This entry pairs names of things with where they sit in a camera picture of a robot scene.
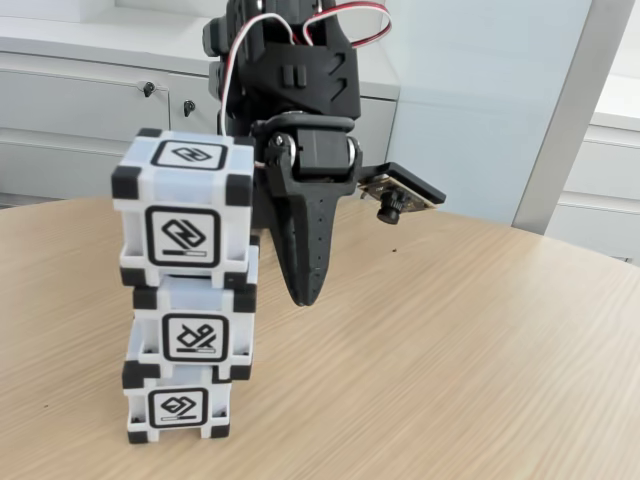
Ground white drawer cabinet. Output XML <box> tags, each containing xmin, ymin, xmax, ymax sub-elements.
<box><xmin>544</xmin><ymin>74</ymin><xmax>640</xmax><ymax>264</ymax></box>

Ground camera module on black mount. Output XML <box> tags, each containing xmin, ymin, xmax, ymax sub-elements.
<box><xmin>357</xmin><ymin>161</ymin><xmax>447</xmax><ymax>225</ymax></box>

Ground white cube with house symbol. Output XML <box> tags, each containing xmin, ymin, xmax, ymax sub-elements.
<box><xmin>123</xmin><ymin>359</ymin><xmax>235</xmax><ymax>446</ymax></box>

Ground long white low cabinet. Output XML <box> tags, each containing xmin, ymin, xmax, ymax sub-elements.
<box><xmin>0</xmin><ymin>47</ymin><xmax>401</xmax><ymax>202</ymax></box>

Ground white cube with crossed-loop symbol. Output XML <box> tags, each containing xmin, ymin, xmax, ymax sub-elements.
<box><xmin>130</xmin><ymin>234</ymin><xmax>260</xmax><ymax>384</ymax></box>

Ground white slanted frame post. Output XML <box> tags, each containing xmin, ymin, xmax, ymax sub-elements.
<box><xmin>510</xmin><ymin>0</ymin><xmax>640</xmax><ymax>236</ymax></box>

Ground white cube with zigzag symbol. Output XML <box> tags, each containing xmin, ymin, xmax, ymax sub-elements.
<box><xmin>109</xmin><ymin>128</ymin><xmax>257</xmax><ymax>290</ymax></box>

